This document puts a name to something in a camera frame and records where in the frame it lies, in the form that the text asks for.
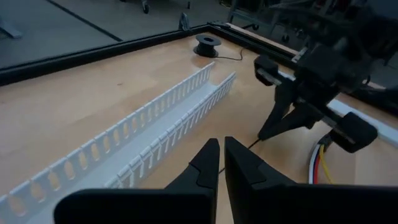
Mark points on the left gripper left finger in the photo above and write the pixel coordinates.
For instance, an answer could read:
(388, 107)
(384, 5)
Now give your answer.
(186, 205)

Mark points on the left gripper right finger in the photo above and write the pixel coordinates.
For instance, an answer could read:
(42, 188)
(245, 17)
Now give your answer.
(280, 205)

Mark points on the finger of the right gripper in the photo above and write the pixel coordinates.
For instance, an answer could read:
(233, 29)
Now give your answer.
(298, 119)
(281, 105)

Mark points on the black aluminium table frame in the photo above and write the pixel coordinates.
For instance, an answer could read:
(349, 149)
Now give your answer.
(93, 54)

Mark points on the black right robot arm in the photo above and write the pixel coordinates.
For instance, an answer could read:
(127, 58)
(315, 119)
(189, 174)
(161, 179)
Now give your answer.
(357, 21)

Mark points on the white flat duct cover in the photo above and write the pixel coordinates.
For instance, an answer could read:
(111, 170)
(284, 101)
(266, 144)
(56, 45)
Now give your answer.
(385, 130)

